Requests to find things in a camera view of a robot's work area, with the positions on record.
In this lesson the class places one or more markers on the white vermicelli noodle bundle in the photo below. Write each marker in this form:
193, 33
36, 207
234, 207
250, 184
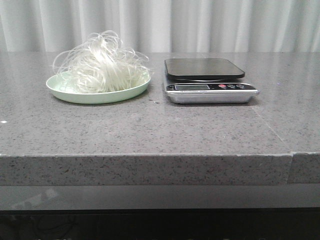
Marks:
101, 64

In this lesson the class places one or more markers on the silver black kitchen scale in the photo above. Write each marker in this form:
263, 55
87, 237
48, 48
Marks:
206, 81

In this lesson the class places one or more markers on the light green round plate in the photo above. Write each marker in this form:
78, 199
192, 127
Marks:
68, 93

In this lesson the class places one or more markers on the white pleated curtain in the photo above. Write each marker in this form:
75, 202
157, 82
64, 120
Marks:
163, 25

